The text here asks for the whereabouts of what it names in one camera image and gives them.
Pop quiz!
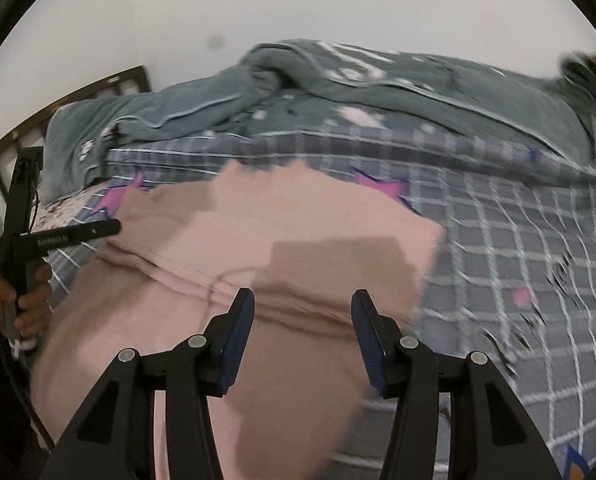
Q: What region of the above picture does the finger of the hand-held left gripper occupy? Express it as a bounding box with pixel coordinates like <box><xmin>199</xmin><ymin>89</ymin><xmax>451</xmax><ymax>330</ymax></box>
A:
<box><xmin>78</xmin><ymin>219</ymin><xmax>123</xmax><ymax>242</ymax></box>

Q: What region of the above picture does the dark wooden headboard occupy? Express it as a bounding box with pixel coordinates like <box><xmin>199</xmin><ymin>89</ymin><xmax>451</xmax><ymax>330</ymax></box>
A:
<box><xmin>0</xmin><ymin>65</ymin><xmax>151</xmax><ymax>241</ymax></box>

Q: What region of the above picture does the grey-green quilted blanket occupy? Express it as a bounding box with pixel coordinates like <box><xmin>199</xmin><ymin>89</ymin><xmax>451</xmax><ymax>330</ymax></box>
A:
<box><xmin>43</xmin><ymin>37</ymin><xmax>596</xmax><ymax>201</ymax></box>

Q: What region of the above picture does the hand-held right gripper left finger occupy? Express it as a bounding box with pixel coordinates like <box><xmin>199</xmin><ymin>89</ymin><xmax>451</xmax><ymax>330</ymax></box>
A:
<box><xmin>40</xmin><ymin>288</ymin><xmax>255</xmax><ymax>480</ymax></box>

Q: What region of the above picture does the grey checked star-print bed sheet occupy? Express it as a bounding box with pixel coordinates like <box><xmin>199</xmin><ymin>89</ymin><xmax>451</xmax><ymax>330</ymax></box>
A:
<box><xmin>43</xmin><ymin>125</ymin><xmax>596</xmax><ymax>480</ymax></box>

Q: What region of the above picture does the floral patterned sheet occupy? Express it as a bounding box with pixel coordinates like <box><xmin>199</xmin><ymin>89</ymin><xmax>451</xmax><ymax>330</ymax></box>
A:
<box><xmin>30</xmin><ymin>185</ymin><xmax>110</xmax><ymax>241</ymax></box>

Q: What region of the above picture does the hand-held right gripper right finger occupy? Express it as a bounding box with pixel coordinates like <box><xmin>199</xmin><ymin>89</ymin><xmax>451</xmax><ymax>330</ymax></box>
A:
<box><xmin>351</xmin><ymin>289</ymin><xmax>562</xmax><ymax>480</ymax></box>

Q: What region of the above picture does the person's left hand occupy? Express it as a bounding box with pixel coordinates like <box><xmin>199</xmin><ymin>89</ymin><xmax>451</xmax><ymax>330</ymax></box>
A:
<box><xmin>0</xmin><ymin>264</ymin><xmax>54</xmax><ymax>342</ymax></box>

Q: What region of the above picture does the pink ribbed knit sweater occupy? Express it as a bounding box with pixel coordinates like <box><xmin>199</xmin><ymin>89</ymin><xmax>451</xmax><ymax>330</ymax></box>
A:
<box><xmin>30</xmin><ymin>162</ymin><xmax>446</xmax><ymax>480</ymax></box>

